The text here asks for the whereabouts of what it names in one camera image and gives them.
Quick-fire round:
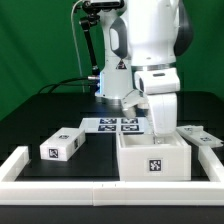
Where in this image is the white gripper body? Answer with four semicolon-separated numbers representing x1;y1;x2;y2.
134;69;180;136

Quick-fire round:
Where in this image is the white cabinet body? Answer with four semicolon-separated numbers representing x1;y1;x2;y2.
116;132;191;182

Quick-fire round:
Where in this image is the white door panel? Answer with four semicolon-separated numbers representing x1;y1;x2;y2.
176;125;223;148

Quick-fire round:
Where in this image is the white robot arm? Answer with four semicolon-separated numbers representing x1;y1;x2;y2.
90;0;192;137

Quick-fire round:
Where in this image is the white closed box part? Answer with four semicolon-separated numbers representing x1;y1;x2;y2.
40;127;86;161

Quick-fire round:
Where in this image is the white U-shaped table frame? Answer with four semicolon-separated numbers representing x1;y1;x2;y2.
0;146;224;206

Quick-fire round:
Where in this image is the white marker base plate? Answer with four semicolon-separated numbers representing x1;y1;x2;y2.
80;117;151;133

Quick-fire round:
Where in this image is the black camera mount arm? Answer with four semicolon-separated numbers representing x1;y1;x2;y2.
80;0;100;75

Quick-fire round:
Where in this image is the black cable bundle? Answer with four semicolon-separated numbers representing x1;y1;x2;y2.
37;77;101;95

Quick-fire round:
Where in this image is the grey hanging cable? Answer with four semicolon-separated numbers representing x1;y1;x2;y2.
70;0;86;94

